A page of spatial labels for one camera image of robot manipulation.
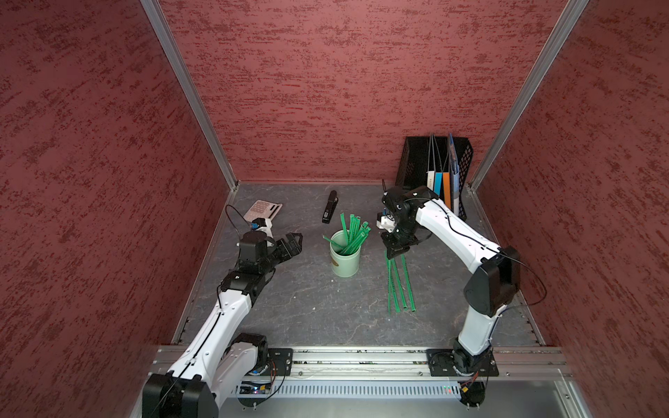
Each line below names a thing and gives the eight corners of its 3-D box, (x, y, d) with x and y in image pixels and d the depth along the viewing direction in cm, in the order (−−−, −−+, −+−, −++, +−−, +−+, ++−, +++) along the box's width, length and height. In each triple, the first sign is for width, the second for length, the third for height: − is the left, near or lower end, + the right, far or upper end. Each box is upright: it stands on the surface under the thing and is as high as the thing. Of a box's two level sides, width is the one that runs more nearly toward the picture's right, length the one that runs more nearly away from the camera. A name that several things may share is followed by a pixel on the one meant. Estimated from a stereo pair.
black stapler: (323, 222, 109) (322, 215, 105) (331, 197, 119) (331, 189, 115) (331, 224, 109) (331, 217, 105) (339, 198, 118) (339, 191, 114)
